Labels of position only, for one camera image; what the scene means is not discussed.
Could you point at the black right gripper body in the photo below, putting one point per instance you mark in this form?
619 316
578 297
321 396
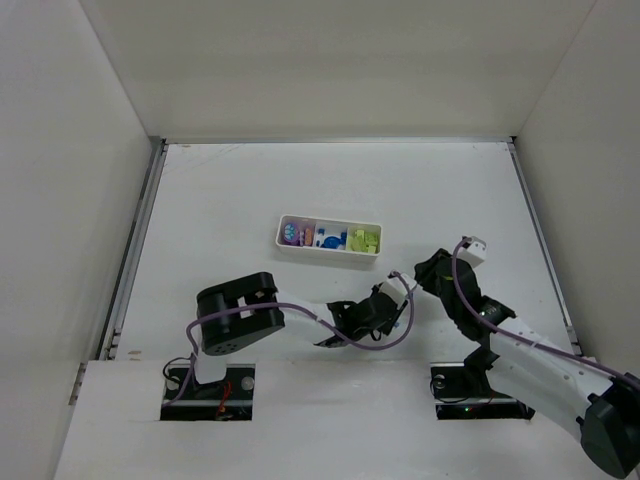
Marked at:
445 273

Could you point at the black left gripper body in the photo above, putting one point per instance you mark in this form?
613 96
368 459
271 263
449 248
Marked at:
379 302

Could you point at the light green lego slide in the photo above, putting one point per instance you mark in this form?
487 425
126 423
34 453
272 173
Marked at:
362 241

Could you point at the blue lego cluster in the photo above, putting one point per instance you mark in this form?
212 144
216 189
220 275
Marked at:
332 242

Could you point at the purple flower lego block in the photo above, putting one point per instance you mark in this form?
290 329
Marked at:
293 234

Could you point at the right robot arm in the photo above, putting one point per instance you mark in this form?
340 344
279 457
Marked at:
597 405

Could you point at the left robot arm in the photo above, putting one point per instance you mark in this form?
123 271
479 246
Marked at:
237 314

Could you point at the white three-compartment tray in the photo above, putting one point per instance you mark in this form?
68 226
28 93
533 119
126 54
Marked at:
334 227

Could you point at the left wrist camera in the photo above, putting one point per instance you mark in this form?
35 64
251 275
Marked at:
398 287

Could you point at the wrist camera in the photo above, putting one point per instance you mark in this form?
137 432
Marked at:
398 287
473 251

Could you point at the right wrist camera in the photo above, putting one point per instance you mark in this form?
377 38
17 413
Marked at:
473 251

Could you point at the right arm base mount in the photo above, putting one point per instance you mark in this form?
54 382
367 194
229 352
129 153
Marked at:
461 391

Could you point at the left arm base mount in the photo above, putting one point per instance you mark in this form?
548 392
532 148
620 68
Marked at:
226 400

